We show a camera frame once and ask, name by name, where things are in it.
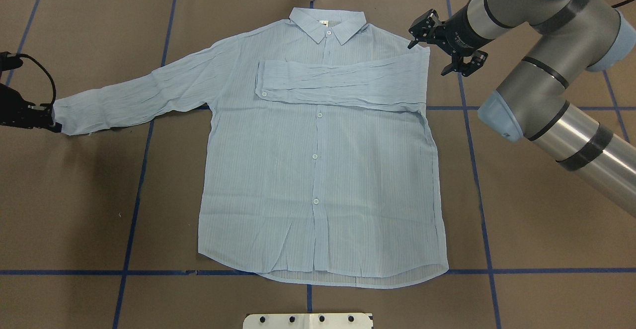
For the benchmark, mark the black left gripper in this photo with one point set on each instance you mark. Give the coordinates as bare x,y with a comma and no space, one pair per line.
15,112

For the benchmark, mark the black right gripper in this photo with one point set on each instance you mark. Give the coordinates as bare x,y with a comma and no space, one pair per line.
460,34

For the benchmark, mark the light blue button-up shirt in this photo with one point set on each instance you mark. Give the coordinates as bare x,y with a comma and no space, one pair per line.
321,167

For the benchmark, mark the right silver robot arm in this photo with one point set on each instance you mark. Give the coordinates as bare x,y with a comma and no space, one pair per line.
576,36

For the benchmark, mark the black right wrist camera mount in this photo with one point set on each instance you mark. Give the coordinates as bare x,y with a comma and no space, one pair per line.
427,26

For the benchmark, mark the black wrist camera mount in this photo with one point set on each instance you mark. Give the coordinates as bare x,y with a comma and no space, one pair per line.
427,26
10,61

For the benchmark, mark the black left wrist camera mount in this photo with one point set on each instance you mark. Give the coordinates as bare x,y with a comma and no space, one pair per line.
10,61

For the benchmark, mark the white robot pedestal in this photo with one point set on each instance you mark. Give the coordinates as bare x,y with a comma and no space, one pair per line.
309,321

